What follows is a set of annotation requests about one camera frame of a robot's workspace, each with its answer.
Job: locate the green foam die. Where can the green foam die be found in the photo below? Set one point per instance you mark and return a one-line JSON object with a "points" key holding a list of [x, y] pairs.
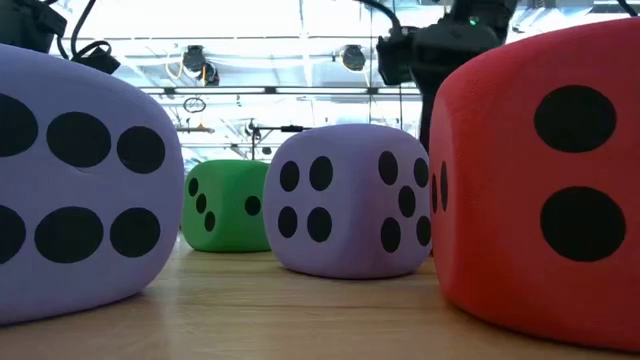
{"points": [[227, 225]]}

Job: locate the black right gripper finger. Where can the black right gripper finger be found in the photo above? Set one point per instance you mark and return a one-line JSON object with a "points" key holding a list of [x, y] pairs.
{"points": [[426, 120]]}

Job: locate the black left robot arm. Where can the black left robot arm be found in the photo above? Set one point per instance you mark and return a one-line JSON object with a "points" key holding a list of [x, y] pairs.
{"points": [[25, 20]]}

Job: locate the purple foam die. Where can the purple foam die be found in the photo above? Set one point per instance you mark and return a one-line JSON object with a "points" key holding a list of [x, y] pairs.
{"points": [[90, 185], [350, 235]]}

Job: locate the red foam die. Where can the red foam die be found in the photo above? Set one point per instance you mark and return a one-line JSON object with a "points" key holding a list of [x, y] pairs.
{"points": [[500, 200]]}

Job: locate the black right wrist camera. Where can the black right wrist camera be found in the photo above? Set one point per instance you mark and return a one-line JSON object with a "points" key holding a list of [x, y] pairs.
{"points": [[395, 55]]}

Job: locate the black background frame rig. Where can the black background frame rig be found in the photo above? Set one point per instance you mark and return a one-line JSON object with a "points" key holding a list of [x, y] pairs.
{"points": [[292, 128]]}

